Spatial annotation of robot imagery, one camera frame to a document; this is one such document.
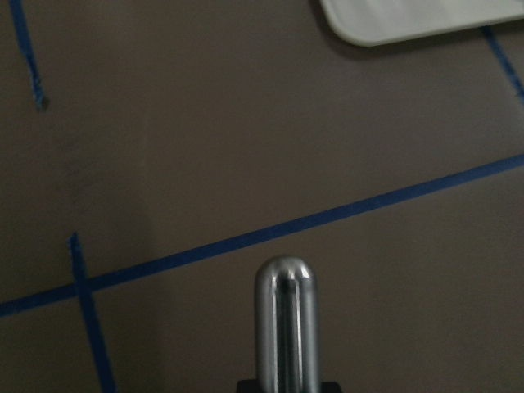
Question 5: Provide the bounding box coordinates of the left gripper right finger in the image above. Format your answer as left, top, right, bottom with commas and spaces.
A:
320, 382, 342, 393

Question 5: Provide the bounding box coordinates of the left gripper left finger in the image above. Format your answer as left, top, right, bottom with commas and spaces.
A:
237, 379, 259, 393

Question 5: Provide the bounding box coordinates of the cream bear serving tray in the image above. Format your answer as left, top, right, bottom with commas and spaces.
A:
320, 0, 523, 47

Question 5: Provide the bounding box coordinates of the steel muddler black tip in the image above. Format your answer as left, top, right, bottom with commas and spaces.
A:
255, 255, 321, 392

